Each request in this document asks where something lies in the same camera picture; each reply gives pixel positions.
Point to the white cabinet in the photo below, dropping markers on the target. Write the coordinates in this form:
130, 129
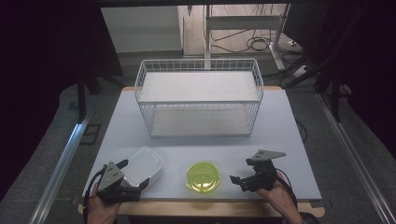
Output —
141, 29

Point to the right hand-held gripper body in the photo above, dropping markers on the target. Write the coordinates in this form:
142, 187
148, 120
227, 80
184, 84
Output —
263, 174

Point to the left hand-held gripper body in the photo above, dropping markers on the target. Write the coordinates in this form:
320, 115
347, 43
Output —
111, 182

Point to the aluminium rail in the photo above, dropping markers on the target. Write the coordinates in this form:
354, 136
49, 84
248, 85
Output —
355, 158
59, 174

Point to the person's right hand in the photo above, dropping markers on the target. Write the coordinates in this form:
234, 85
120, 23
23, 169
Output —
278, 196

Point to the white desk frame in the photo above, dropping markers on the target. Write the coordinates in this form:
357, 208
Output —
246, 22

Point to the person's left hand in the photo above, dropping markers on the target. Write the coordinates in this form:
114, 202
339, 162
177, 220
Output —
101, 210

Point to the green translucent bowl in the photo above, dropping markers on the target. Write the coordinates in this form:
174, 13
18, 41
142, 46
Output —
203, 177

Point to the white power strip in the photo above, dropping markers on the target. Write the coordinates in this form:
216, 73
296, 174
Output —
300, 71

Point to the black metal stand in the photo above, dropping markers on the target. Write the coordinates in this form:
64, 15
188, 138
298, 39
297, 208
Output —
81, 99
335, 99

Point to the white plastic container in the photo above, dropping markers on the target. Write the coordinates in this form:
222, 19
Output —
144, 166

